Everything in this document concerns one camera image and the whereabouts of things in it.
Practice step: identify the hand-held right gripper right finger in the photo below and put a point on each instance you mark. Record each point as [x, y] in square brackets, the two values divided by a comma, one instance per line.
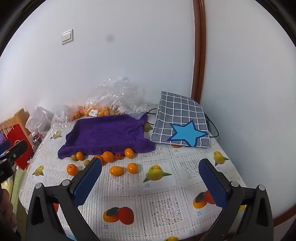
[215, 183]

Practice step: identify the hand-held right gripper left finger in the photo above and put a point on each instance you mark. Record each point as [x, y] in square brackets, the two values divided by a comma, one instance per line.
[87, 180]

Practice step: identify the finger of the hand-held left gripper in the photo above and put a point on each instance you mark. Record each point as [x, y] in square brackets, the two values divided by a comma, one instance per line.
[17, 149]
[4, 146]

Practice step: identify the small yellow-green kumquat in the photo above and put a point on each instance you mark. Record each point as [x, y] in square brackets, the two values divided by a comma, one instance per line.
[73, 157]
[86, 163]

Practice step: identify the oval orange kumquat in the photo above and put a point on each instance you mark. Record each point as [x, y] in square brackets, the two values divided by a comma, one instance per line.
[116, 171]

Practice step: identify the purple towel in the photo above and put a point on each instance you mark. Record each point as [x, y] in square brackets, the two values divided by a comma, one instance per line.
[104, 134]

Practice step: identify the person's left hand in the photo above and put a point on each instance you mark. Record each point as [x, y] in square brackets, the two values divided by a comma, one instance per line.
[4, 204]

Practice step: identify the red paper bag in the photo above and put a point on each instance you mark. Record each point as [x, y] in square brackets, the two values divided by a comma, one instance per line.
[19, 141]

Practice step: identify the yellow-green cloth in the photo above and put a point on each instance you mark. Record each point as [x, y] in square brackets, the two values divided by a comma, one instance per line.
[16, 187]

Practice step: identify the small dark bottles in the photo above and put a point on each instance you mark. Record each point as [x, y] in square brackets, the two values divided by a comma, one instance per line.
[37, 139]

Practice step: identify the white plastic bag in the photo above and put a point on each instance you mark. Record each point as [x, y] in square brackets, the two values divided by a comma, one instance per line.
[39, 118]

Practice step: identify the white lace fruit-print tablecloth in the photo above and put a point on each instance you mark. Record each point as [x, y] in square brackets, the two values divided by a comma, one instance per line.
[159, 208]

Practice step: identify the pile of bagged oranges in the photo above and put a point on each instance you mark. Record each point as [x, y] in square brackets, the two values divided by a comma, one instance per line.
[85, 112]

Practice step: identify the yellowish citrus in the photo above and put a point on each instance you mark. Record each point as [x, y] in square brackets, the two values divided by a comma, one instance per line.
[147, 127]

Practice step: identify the grey checked bag blue star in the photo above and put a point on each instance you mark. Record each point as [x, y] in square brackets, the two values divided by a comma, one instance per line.
[180, 109]

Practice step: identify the clear plastic bag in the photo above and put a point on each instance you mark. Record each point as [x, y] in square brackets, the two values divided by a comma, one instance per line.
[115, 92]

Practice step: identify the white light switch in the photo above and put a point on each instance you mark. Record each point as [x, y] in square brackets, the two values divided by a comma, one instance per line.
[67, 37]

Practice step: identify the brown wooden door frame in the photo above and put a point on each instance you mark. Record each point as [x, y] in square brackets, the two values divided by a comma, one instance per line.
[199, 46]

